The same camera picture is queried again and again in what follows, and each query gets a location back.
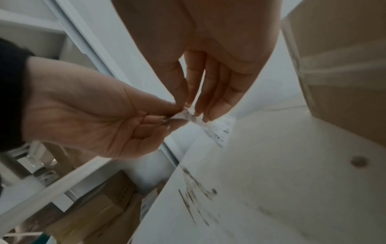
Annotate flat brown cardboard box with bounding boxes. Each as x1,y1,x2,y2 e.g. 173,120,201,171
90,181,168,244

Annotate white metal rack beam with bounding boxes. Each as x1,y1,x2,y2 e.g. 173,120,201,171
0,155,121,228

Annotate brown taped cardboard box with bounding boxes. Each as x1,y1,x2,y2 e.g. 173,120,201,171
281,0,386,146

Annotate round grey screw cap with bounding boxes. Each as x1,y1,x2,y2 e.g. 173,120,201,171
350,155,368,169

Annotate person's right hand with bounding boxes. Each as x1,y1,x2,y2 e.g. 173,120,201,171
111,0,285,123

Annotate white smudged shelf board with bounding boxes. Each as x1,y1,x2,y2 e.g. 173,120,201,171
128,105,386,244

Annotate person's left forearm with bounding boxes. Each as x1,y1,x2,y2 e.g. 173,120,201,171
0,38,36,154

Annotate white metal rack upright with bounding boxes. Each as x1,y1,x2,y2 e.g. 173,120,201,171
42,0,183,166

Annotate person's left hand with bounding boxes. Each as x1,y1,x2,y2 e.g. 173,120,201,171
23,56,187,159

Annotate white printed paper label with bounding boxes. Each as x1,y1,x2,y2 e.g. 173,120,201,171
169,107,236,149

